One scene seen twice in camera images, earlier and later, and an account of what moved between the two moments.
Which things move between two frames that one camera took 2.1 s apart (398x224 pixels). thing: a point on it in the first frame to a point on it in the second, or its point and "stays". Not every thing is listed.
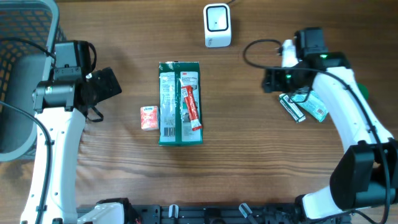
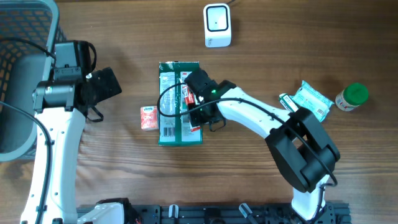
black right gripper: [271, 81] to [196, 121]
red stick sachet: [192, 107] stays
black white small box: [291, 108] stays
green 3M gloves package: [180, 116] stays
